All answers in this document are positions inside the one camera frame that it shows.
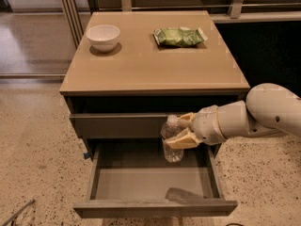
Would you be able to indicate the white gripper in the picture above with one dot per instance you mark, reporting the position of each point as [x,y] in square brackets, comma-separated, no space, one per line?
[207,124]

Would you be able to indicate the clear plastic water bottle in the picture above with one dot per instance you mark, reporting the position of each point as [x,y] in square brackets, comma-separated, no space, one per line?
[170,129]

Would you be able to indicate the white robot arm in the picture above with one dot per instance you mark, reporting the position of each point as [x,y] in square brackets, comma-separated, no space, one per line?
[269,110]

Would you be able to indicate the open grey middle drawer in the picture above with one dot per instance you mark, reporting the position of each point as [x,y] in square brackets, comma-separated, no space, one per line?
[133,180]

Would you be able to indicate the grey drawer cabinet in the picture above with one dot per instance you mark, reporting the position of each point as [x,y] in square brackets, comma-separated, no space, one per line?
[140,76]

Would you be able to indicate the green snack bag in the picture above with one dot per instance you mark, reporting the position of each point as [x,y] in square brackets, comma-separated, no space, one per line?
[179,36]

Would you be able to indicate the blue tape piece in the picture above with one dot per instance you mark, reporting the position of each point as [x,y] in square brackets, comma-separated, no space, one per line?
[86,155]

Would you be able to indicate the white ceramic bowl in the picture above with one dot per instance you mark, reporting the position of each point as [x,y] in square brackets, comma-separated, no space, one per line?
[103,37]

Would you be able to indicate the grey metal rod on floor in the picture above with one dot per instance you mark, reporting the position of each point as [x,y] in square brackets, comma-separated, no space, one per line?
[11,221]

